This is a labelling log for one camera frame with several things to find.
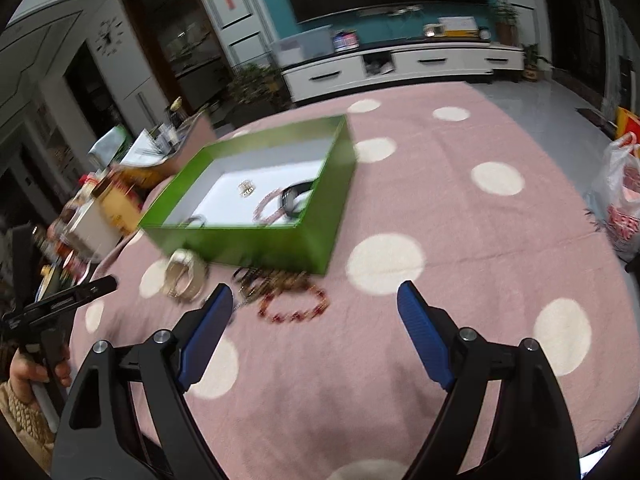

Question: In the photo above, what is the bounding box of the pink polka dot blanket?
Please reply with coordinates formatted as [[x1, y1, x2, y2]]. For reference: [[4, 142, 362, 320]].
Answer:
[[67, 81, 633, 480]]

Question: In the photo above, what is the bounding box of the small floor potted plant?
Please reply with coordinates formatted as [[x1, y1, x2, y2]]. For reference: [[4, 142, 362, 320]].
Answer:
[[523, 44, 553, 82]]

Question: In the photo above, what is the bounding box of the pink beaded bracelet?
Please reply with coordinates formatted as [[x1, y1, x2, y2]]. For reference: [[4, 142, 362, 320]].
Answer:
[[252, 187, 289, 226]]

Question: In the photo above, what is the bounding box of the person's left hand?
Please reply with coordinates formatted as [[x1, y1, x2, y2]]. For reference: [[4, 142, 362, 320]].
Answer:
[[9, 346, 72, 404]]

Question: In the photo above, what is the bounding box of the white cardboard box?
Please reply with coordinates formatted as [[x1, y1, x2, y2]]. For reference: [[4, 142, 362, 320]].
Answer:
[[63, 200, 122, 262]]

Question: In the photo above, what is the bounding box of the black wrist watch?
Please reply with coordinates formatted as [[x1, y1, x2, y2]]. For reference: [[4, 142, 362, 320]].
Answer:
[[280, 180, 316, 221]]

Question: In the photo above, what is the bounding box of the round wall clock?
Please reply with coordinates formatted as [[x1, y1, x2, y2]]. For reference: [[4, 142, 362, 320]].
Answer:
[[96, 16, 124, 56]]

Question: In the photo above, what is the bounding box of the small gold ring clasp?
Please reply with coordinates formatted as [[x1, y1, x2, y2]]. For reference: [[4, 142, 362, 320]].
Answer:
[[239, 180, 256, 198]]

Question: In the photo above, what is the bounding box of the tall potted plant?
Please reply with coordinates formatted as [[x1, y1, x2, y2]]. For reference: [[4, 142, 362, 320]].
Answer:
[[489, 0, 520, 47]]

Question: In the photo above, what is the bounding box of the yellow white box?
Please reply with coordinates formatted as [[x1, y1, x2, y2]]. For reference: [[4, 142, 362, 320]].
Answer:
[[438, 16, 480, 38]]

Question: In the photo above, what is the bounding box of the beige sleeve forearm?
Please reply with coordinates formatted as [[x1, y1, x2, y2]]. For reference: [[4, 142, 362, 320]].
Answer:
[[0, 382, 55, 474]]

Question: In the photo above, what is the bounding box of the small desk clock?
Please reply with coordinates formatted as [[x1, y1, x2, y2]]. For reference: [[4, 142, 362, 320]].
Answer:
[[478, 27, 491, 41]]

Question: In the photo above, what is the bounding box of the dark bangle in box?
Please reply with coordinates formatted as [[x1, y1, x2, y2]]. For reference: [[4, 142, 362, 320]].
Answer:
[[179, 214, 207, 229]]

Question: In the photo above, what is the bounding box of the white TV cabinet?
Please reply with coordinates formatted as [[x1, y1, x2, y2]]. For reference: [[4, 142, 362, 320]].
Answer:
[[282, 41, 524, 103]]

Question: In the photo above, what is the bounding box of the white plastic shopping bag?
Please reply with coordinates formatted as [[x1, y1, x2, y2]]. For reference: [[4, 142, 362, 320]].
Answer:
[[585, 132, 639, 262]]

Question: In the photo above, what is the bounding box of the potted green plant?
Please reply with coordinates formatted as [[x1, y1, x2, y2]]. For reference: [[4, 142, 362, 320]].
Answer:
[[227, 63, 292, 128]]

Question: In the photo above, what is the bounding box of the translucent plastic storage box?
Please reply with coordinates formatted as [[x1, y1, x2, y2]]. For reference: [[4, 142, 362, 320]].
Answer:
[[271, 26, 334, 68]]

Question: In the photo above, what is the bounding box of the red orange beaded bracelet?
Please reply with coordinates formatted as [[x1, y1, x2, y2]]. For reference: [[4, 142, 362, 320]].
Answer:
[[257, 283, 331, 325]]

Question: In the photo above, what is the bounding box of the brown wooden bead bracelet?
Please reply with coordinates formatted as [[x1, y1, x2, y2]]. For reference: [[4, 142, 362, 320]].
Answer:
[[232, 264, 312, 306]]

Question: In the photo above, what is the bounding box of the green jewelry box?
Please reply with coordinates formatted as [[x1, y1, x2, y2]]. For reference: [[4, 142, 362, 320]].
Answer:
[[140, 115, 357, 275]]

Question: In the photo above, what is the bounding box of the cream white wrist watch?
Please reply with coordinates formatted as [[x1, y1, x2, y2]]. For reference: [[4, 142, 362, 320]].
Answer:
[[160, 249, 207, 302]]

